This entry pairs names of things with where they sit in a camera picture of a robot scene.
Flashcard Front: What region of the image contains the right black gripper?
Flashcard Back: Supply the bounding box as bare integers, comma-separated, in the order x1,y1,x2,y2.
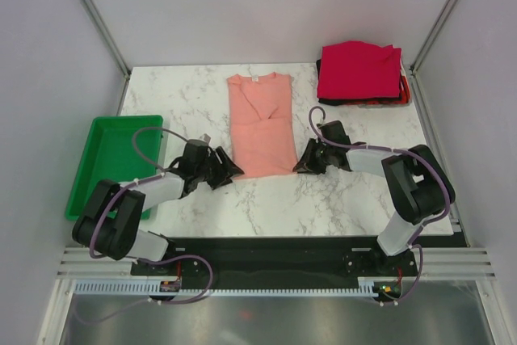
294,138,334,175

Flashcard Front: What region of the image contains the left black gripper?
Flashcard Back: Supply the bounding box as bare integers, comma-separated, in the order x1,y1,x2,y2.
195,147,243,191

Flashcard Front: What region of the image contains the pink t shirt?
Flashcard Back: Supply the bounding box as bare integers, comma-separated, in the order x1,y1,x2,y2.
227,73,297,179

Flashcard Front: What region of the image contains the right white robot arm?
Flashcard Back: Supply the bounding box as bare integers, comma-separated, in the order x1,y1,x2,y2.
292,120,456,276

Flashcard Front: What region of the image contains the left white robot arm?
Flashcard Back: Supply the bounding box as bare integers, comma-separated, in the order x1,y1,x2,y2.
72,140,244,275

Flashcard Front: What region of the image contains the folded red t shirt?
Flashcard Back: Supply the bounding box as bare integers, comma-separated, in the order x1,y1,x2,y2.
317,41,402,100

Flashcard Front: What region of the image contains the green plastic tray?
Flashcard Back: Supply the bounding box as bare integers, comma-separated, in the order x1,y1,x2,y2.
65,115,163,221

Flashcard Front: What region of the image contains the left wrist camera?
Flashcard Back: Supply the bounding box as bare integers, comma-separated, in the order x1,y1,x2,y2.
200,133,211,145

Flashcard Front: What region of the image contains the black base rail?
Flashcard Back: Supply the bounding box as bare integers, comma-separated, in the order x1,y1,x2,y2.
131,237,418,286

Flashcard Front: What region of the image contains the white slotted cable duct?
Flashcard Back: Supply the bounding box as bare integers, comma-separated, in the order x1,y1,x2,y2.
74,275,377,297

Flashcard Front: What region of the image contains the left aluminium frame post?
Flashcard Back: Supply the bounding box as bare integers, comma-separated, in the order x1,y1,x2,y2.
60,0,132,79

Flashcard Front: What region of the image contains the aluminium frame post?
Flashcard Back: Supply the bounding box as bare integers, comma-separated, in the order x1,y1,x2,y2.
60,0,132,79
410,0,460,74

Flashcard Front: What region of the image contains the right aluminium frame post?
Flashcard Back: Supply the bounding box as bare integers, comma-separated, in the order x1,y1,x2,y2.
410,0,460,74

